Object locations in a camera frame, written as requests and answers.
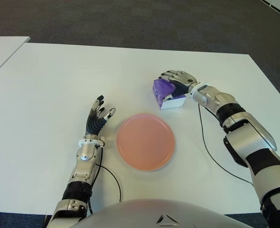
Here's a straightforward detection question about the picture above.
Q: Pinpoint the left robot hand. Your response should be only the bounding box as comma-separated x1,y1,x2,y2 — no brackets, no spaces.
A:
85,95,117,136

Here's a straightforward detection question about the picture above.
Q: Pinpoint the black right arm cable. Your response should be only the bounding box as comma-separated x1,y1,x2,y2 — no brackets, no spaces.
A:
198,103,254,186

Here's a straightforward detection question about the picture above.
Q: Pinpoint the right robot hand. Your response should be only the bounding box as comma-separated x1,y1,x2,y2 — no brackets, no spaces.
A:
158,70,201,101

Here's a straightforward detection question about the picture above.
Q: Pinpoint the purple tissue paper pack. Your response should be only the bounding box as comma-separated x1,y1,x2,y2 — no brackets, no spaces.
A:
153,77,187,111

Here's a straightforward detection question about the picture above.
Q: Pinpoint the pink round plate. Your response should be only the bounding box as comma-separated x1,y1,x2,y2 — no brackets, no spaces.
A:
116,113,176,171

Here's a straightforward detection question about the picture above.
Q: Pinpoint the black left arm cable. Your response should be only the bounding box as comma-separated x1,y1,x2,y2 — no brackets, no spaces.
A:
88,144,122,214

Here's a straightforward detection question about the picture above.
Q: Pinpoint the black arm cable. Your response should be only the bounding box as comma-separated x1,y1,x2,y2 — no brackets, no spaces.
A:
88,144,122,214
198,103,254,186

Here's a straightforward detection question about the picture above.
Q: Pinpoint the silver robot torso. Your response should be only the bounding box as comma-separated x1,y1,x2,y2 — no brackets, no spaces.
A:
70,199,228,228

